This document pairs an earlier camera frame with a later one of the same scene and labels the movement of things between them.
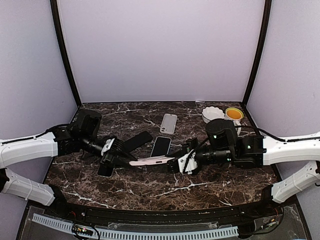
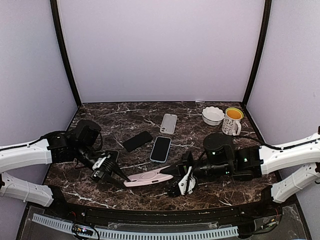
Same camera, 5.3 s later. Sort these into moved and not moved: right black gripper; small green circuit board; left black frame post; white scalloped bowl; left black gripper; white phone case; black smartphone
Moved: right black gripper; left black gripper
Not moved: left black frame post; white scalloped bowl; white phone case; small green circuit board; black smartphone
